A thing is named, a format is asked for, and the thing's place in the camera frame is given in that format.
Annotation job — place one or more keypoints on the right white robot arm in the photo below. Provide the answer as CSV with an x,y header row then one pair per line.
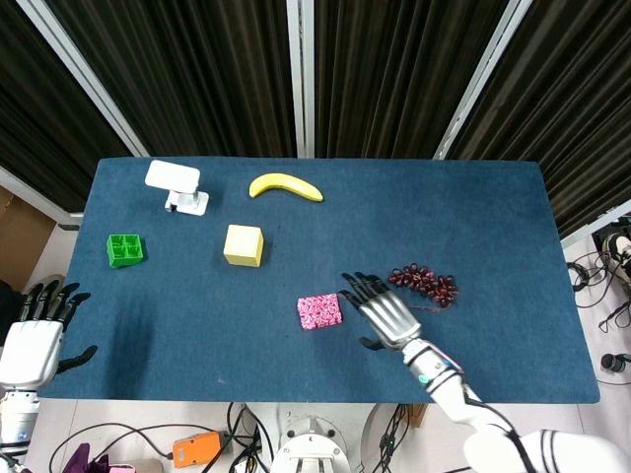
x,y
443,384

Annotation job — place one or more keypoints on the white grey robot base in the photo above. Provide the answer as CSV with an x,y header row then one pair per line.
x,y
310,443

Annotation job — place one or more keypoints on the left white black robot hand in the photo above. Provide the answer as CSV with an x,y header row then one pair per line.
x,y
32,350

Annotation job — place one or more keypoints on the yellow banana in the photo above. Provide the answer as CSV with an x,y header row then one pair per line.
x,y
281,182

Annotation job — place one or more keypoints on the white frame rail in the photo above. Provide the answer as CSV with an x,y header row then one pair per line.
x,y
596,222
34,192

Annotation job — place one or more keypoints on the pink patterned block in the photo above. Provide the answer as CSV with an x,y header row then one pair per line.
x,y
319,312

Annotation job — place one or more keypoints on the white desk stand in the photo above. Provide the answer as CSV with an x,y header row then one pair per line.
x,y
172,177

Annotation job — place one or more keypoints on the dark red grape bunch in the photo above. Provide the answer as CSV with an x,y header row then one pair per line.
x,y
424,283

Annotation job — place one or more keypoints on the white frame post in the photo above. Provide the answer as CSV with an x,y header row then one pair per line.
x,y
301,74
483,79
84,74

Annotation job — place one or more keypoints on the green compartment box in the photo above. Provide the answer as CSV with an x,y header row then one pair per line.
x,y
125,251

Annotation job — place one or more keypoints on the orange foot pedal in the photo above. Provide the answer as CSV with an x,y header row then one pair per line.
x,y
196,449

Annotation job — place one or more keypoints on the purple cloth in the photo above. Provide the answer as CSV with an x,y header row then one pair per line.
x,y
86,460

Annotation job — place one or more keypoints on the dark pleated curtain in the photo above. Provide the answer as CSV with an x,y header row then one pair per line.
x,y
34,98
197,74
581,98
394,74

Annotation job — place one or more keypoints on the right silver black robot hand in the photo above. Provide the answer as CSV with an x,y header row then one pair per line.
x,y
389,315

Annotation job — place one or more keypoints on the brown cardboard box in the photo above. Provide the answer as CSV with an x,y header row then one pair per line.
x,y
22,236

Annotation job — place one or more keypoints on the yellow foam cube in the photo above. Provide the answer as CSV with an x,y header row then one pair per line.
x,y
241,246

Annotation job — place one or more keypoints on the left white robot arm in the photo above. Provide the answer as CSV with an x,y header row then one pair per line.
x,y
17,419

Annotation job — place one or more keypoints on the blue felt table cover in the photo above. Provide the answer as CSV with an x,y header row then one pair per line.
x,y
197,320

